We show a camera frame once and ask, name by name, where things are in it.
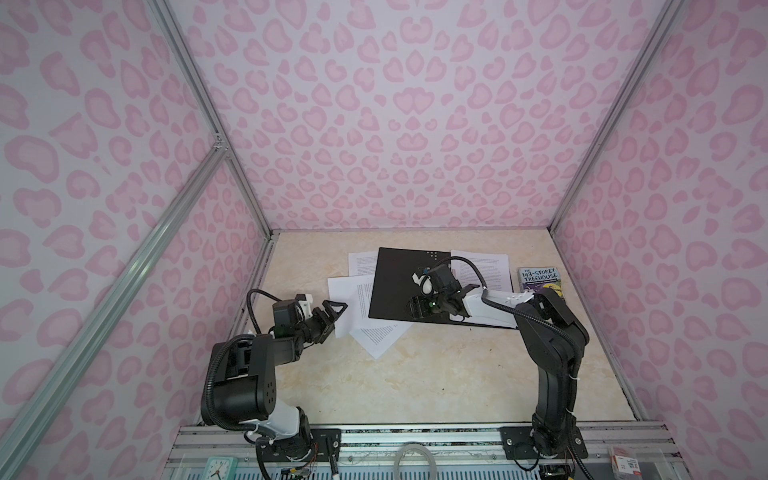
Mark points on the left aluminium frame post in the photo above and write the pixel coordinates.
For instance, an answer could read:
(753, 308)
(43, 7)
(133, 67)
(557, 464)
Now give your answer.
(181, 51)

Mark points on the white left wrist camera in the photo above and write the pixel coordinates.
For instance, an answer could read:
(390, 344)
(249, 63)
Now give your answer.
(303, 303)

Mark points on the aluminium frame post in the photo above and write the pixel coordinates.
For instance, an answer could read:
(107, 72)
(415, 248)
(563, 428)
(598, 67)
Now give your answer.
(181, 51)
(651, 48)

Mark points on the printed paper sheet back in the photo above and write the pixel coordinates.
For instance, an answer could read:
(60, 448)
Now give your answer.
(362, 263)

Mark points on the right aluminium frame post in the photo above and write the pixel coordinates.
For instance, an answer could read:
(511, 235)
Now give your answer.
(651, 48)

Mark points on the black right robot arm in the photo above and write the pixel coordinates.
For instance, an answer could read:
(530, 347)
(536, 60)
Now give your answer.
(553, 336)

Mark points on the blank white paper sheet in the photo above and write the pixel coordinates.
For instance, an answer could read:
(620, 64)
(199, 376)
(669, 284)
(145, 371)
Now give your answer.
(377, 339)

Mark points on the small green clock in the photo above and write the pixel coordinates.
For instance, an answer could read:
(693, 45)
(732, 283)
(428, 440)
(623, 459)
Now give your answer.
(220, 468)

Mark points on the treehouse storey book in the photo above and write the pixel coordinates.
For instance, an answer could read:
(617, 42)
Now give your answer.
(538, 279)

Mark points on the teal folder with black inside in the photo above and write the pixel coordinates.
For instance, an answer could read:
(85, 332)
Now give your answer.
(393, 286)

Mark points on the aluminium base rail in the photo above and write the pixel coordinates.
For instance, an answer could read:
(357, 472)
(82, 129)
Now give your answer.
(445, 451)

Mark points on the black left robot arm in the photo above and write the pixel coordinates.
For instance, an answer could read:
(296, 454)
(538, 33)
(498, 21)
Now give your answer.
(240, 387)

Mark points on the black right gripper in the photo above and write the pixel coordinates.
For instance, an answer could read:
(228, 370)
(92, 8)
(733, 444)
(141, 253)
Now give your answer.
(413, 301)

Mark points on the red white label packet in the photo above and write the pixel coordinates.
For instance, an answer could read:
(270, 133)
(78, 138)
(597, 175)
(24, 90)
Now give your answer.
(624, 463)

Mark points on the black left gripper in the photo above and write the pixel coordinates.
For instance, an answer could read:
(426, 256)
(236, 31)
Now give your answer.
(326, 325)

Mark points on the diagonal aluminium frame bar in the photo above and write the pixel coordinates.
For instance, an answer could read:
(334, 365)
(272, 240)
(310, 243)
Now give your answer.
(35, 418)

